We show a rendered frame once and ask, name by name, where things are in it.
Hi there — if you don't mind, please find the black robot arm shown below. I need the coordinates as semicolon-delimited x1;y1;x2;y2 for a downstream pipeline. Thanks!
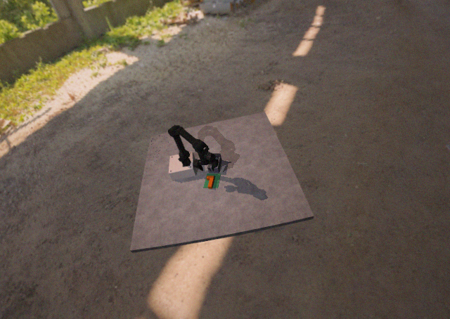
168;125;216;167

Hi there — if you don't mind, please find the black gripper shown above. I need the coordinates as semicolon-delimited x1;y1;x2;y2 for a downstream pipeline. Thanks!
193;159;219;171

